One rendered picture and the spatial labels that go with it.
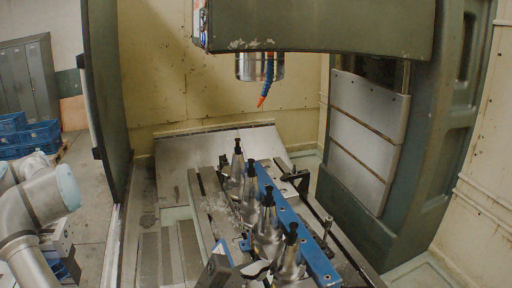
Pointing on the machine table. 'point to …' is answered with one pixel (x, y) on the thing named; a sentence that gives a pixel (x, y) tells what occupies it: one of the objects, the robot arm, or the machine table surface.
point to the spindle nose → (258, 66)
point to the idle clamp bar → (318, 239)
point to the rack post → (246, 244)
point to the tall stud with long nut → (327, 227)
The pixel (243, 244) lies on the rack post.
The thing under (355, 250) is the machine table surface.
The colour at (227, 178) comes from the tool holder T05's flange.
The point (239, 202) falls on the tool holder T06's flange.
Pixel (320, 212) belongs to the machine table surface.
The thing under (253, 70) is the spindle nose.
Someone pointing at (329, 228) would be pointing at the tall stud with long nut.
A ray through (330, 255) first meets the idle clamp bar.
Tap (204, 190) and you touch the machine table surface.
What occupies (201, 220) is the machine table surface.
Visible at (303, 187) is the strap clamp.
